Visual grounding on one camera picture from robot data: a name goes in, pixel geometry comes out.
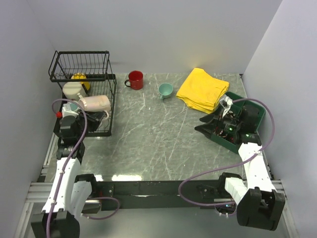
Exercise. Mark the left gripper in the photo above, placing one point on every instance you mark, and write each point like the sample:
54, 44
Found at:
94, 117

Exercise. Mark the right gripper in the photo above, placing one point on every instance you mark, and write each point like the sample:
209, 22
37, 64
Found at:
207, 129

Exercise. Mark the pink mug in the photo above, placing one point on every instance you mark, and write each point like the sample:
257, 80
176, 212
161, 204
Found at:
99, 103

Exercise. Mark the speckled teal mug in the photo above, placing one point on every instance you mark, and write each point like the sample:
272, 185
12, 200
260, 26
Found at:
69, 106

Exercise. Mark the floral mug green inside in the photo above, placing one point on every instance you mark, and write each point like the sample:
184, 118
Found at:
71, 90

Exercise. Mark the small teal cup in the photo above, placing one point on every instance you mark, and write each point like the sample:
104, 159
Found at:
165, 90

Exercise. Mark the red mug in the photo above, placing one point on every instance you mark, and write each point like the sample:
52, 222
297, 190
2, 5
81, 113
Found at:
135, 80

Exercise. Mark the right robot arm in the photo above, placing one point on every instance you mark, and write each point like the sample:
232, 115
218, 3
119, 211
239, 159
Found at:
258, 203

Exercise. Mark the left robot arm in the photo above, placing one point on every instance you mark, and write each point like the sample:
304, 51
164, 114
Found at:
70, 190

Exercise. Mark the green compartment organizer box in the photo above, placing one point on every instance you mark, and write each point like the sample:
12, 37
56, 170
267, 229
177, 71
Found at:
251, 115

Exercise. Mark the yellow folded cloth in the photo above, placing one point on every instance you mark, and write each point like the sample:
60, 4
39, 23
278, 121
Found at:
202, 92

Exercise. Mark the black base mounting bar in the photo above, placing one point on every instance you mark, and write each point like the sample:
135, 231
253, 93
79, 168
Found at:
159, 194

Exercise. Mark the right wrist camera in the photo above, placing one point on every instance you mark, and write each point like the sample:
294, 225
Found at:
226, 102

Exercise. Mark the black wire dish rack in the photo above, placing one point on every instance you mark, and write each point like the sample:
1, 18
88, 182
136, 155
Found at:
93, 70

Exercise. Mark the aluminium rail frame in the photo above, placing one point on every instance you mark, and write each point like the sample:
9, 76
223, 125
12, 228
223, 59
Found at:
39, 191

